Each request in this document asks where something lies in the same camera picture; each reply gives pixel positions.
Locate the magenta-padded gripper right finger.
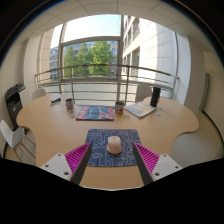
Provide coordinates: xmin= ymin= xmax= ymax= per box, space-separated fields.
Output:
xmin=132 ymin=142 xmax=184 ymax=186

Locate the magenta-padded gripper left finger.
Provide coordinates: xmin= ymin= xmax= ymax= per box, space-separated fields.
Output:
xmin=40 ymin=142 xmax=94 ymax=186

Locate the beige computer mouse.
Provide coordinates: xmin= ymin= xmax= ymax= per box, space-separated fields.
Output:
xmin=106 ymin=134 xmax=123 ymax=155

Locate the dark blue patterned mouse pad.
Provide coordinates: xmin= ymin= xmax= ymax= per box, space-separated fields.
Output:
xmin=84 ymin=128 xmax=142 ymax=168

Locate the red and blue magazine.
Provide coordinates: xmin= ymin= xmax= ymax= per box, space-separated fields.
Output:
xmin=75 ymin=105 xmax=115 ymax=122

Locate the light blue open booklet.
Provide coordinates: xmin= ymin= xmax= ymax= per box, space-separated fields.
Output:
xmin=124 ymin=101 xmax=157 ymax=119

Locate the printed drinking cup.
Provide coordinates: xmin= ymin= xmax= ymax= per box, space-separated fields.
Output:
xmin=65 ymin=97 xmax=75 ymax=112

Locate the tall black speaker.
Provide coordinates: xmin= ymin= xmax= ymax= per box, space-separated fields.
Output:
xmin=149 ymin=86 xmax=162 ymax=108

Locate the white chair with wooden legs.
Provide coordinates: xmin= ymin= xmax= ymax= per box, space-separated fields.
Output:
xmin=0 ymin=119 xmax=37 ymax=161

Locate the metal balcony railing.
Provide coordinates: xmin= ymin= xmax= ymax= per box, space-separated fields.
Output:
xmin=34 ymin=63 xmax=180 ymax=106

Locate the black office printer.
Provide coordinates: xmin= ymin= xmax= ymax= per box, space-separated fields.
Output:
xmin=4 ymin=82 xmax=27 ymax=131

